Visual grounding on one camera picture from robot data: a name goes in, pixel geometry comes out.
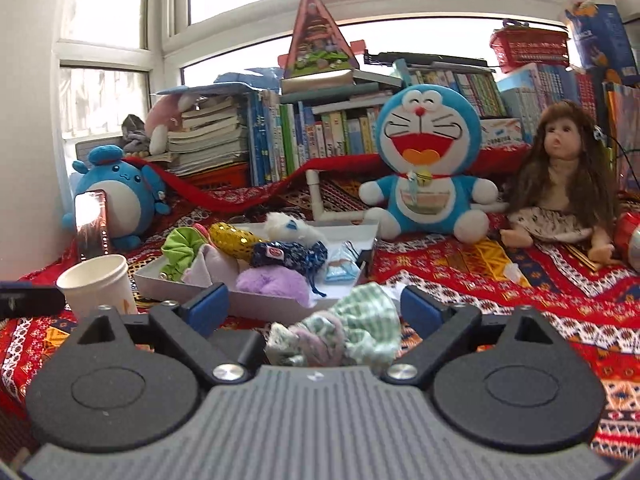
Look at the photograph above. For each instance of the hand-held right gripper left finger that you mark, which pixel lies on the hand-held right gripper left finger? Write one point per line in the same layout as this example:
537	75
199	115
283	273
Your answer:
210	305

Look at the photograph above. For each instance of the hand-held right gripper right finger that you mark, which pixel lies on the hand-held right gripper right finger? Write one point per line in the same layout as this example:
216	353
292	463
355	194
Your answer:
420	305

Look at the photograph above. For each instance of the green checked scrunchie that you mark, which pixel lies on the green checked scrunchie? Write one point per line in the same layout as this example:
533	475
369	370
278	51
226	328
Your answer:
360	320

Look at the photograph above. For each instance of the yellow sequin pouch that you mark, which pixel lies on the yellow sequin pouch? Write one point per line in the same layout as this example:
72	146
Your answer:
232	240

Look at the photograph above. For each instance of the light blue small packet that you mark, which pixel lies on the light blue small packet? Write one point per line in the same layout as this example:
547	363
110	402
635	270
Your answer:
342	272

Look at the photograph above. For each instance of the white shallow cardboard box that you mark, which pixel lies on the white shallow cardboard box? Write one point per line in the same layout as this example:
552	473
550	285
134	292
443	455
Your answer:
350	234

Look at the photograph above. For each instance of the white fluffy plush toy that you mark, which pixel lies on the white fluffy plush toy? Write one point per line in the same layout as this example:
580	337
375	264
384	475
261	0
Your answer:
290	227

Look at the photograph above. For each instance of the lavender cloth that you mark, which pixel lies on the lavender cloth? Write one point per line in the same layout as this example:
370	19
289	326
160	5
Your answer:
210	265

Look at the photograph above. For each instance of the purple fluffy scrunchie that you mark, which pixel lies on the purple fluffy scrunchie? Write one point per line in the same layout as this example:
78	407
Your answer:
272	282

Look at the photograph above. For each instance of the black binder clip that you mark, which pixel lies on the black binder clip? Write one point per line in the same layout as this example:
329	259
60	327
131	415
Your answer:
364	260

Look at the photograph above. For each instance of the white paper cup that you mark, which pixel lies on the white paper cup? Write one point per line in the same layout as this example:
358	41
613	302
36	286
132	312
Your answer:
100	280

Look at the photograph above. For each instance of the smartphone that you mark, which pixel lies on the smartphone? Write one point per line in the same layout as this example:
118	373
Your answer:
91	225

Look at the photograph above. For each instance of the white paper scrap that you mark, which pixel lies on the white paper scrap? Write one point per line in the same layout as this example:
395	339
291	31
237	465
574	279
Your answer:
515	274

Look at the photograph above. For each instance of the red patterned blanket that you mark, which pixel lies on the red patterned blanket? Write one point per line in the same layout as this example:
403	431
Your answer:
550	300

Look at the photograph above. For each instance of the round blue plush toy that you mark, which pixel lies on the round blue plush toy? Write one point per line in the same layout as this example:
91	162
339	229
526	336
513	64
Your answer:
120	180

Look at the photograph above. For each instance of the white plastic pipe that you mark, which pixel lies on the white plastic pipe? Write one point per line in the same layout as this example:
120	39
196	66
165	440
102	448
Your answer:
315	195

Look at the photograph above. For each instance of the plain red cloth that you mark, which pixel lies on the plain red cloth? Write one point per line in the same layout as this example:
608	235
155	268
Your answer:
345	162

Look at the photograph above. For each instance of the stack of flat-lying books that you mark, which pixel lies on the stack of flat-lying books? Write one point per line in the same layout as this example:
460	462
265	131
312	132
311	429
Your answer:
210	135

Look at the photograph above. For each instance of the blue cat plush toy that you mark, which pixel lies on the blue cat plush toy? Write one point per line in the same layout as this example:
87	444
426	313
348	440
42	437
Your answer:
425	120

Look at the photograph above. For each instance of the grey cloth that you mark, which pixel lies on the grey cloth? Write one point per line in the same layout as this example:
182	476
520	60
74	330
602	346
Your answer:
134	132

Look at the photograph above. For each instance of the white and blue carton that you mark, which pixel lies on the white and blue carton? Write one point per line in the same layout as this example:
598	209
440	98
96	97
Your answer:
500	132

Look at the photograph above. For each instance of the pink rabbit plush toy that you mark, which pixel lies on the pink rabbit plush toy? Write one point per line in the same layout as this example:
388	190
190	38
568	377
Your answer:
162	115

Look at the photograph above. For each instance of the row of upright books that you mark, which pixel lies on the row of upright books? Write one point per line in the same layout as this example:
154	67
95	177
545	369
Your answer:
310	135

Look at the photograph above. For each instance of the red drink can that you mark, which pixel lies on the red drink can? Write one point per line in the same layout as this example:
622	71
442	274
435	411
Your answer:
630	240

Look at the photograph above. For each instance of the brown-haired doll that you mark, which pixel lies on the brown-haired doll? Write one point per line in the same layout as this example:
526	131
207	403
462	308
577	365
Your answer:
565	135

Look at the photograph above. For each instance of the blue flat folder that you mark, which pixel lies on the blue flat folder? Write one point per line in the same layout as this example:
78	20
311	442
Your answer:
240	80

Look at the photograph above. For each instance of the flat books under tin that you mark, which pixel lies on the flat books under tin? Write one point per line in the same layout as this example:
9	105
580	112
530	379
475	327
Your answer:
340	91

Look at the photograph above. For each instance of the row of blue books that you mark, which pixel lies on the row of blue books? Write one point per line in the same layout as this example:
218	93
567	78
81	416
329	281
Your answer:
545	90

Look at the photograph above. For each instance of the row of thin booklets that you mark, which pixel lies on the row of thin booklets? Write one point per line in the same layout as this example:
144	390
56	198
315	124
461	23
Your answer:
622	130

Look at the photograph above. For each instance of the red plastic basket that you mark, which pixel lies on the red plastic basket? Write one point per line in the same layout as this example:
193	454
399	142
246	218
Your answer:
530	47

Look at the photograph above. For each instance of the triangular printed tin box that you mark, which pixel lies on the triangular printed tin box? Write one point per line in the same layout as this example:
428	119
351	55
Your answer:
317	40

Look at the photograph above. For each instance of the blue printed carton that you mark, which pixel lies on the blue printed carton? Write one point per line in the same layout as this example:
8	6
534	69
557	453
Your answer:
600	40

